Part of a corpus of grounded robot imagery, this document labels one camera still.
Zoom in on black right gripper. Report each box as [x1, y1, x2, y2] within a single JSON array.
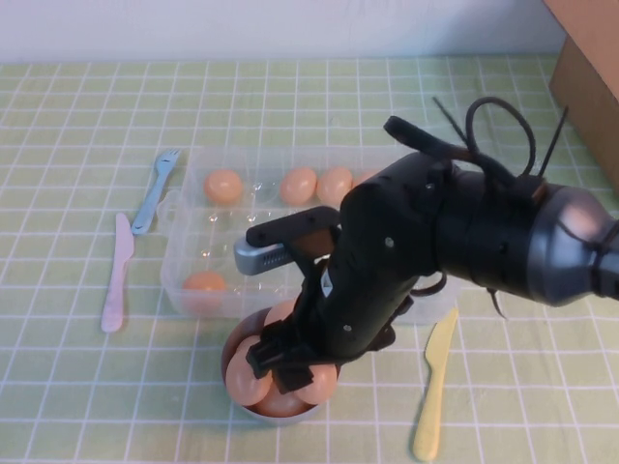
[[247, 231, 436, 393]]

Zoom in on transparent plastic egg box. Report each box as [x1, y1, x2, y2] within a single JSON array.
[[158, 144, 465, 326]]

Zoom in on brown cardboard box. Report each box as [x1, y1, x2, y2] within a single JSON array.
[[541, 0, 619, 194]]

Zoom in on grey round bowl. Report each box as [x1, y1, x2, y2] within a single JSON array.
[[220, 308, 339, 427]]

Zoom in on yellow plastic knife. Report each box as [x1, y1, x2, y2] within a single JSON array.
[[412, 307, 460, 463]]

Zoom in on pink plastic knife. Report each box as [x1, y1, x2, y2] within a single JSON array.
[[100, 213, 135, 334]]

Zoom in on blue plastic fork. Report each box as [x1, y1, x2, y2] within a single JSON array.
[[130, 148, 183, 237]]

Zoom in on green checked tablecloth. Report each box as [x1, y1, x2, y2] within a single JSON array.
[[0, 55, 619, 464]]

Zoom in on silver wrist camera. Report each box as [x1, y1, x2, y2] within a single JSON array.
[[233, 239, 301, 276]]

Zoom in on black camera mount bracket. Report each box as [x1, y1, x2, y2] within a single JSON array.
[[245, 205, 342, 247]]

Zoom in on black cable tie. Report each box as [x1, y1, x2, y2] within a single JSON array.
[[535, 104, 571, 179], [432, 96, 469, 147]]

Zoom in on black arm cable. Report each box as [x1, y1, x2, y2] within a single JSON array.
[[466, 96, 538, 180]]

